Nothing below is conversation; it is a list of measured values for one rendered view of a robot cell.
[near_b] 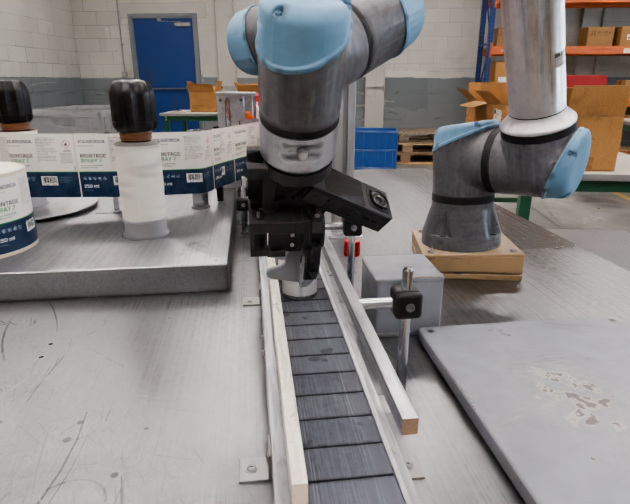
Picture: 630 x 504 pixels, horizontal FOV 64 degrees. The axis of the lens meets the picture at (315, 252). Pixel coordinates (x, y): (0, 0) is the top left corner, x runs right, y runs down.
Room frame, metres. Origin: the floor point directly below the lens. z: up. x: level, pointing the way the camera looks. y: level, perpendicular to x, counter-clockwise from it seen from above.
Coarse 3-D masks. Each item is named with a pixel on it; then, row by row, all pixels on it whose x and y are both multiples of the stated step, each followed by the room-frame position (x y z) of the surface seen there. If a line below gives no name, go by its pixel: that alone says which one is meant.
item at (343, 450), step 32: (320, 288) 0.71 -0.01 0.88; (288, 320) 0.60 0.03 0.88; (320, 320) 0.60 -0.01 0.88; (320, 352) 0.52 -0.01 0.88; (320, 384) 0.45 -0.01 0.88; (352, 384) 0.45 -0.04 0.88; (320, 416) 0.40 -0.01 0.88; (352, 416) 0.40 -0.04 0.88; (320, 448) 0.36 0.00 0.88; (352, 448) 0.36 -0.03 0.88; (384, 448) 0.36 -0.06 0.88; (320, 480) 0.32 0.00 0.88; (352, 480) 0.32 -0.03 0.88; (384, 480) 0.32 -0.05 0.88
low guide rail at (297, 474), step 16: (272, 288) 0.63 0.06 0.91; (272, 304) 0.58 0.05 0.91; (288, 352) 0.46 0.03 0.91; (288, 368) 0.43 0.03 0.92; (288, 384) 0.40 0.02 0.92; (288, 400) 0.38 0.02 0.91; (288, 416) 0.35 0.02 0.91; (288, 432) 0.33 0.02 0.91; (288, 448) 0.32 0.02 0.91; (288, 464) 0.30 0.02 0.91; (304, 464) 0.30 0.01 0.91; (304, 480) 0.28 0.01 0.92; (304, 496) 0.28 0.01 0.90
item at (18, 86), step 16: (0, 80) 1.18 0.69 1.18; (16, 80) 1.20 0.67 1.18; (0, 96) 1.16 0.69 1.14; (16, 96) 1.18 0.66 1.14; (0, 112) 1.16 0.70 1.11; (16, 112) 1.18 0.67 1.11; (32, 112) 1.22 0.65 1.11; (0, 128) 1.19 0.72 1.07; (16, 128) 1.18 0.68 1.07; (0, 144) 1.16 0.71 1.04; (0, 160) 1.17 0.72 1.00
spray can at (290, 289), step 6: (282, 282) 0.68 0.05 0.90; (288, 282) 0.67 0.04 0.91; (294, 282) 0.67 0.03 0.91; (312, 282) 0.67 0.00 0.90; (282, 288) 0.69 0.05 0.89; (288, 288) 0.67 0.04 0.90; (294, 288) 0.67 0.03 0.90; (300, 288) 0.67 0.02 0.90; (306, 288) 0.67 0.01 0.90; (312, 288) 0.67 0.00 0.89; (288, 294) 0.67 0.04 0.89; (294, 294) 0.67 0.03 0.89; (300, 294) 0.67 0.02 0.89; (306, 294) 0.67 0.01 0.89; (312, 294) 0.67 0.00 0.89
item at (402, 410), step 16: (336, 256) 0.62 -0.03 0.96; (336, 272) 0.56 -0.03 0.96; (352, 288) 0.52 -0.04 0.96; (352, 304) 0.47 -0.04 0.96; (352, 320) 0.46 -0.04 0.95; (368, 320) 0.44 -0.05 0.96; (368, 336) 0.41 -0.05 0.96; (368, 352) 0.39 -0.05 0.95; (384, 352) 0.38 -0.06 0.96; (384, 368) 0.35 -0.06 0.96; (384, 384) 0.34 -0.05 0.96; (400, 384) 0.33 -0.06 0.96; (400, 400) 0.31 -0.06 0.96; (400, 416) 0.29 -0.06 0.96; (416, 416) 0.29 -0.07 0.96; (400, 432) 0.29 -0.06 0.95; (416, 432) 0.29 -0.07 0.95
